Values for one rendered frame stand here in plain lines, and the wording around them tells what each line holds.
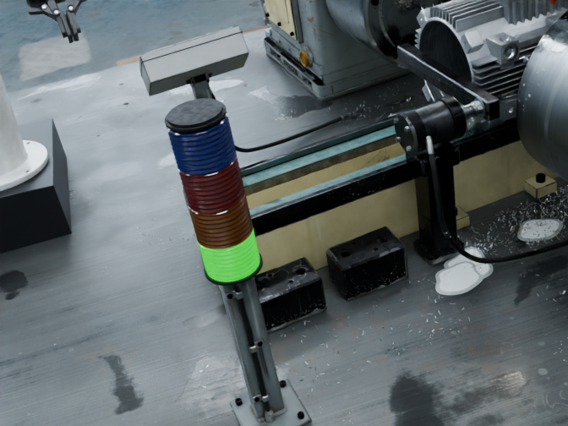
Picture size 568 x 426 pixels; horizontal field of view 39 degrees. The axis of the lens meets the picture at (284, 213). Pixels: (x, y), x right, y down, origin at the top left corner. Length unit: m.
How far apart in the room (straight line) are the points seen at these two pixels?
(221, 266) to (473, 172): 0.55
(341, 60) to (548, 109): 0.73
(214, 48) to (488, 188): 0.49
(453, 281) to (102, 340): 0.51
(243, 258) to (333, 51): 0.89
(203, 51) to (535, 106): 0.55
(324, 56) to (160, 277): 0.61
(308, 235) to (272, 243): 0.06
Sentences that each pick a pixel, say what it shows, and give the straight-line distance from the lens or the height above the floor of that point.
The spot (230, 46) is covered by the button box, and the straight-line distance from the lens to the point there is 1.34.
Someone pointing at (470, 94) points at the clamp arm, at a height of 1.03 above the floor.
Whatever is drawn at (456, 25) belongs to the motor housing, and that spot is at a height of 1.10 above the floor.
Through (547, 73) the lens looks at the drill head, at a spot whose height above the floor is 1.10.
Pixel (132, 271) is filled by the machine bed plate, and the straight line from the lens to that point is 1.32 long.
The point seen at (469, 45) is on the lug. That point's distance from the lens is 1.18.
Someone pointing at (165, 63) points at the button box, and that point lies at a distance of 1.32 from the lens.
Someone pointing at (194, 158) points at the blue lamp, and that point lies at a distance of 0.77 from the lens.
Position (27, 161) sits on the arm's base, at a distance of 1.51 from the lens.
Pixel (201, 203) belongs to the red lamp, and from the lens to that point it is 0.80.
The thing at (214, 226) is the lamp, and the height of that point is 1.10.
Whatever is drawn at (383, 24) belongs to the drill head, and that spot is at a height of 1.03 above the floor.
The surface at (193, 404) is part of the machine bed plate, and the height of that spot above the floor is 0.80.
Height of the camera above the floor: 1.55
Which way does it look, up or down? 33 degrees down
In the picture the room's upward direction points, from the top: 11 degrees counter-clockwise
